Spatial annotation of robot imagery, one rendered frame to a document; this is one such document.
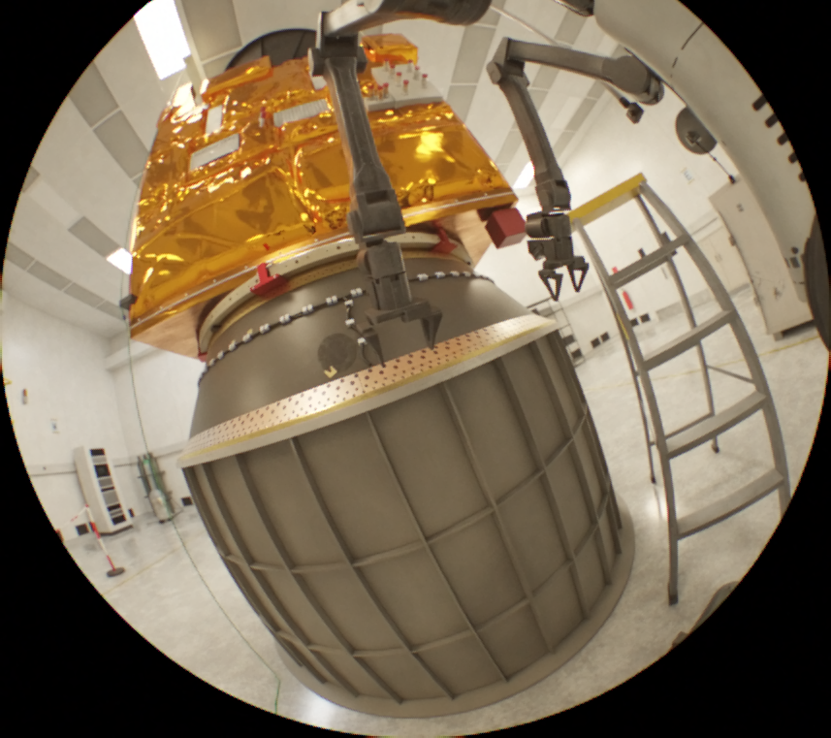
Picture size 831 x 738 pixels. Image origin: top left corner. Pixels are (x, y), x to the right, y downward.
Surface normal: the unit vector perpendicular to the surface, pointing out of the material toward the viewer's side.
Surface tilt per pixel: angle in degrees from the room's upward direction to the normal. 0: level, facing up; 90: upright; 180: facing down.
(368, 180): 112
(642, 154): 90
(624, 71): 90
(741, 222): 90
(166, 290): 129
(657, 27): 90
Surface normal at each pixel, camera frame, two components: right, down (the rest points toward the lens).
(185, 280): 0.32, 0.40
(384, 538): 0.07, -0.25
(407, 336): 0.07, -0.71
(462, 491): 0.26, -0.32
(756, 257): -0.92, 0.33
